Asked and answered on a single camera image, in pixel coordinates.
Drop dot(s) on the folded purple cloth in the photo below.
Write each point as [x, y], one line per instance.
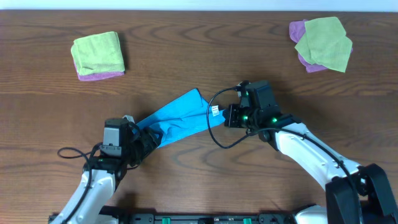
[97, 76]

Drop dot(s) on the crumpled green cloth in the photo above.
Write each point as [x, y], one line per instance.
[325, 43]

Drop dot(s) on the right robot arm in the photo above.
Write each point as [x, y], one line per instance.
[354, 193]

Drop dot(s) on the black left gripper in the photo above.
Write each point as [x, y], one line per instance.
[151, 140]

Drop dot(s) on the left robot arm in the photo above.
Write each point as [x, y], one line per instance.
[125, 145]

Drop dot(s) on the folded green cloth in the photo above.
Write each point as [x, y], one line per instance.
[98, 53]

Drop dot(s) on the crumpled purple cloth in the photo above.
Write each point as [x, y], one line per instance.
[298, 37]

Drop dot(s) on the blue microfiber cloth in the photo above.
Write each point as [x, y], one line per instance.
[187, 115]

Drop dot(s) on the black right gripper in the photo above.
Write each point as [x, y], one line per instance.
[230, 120]

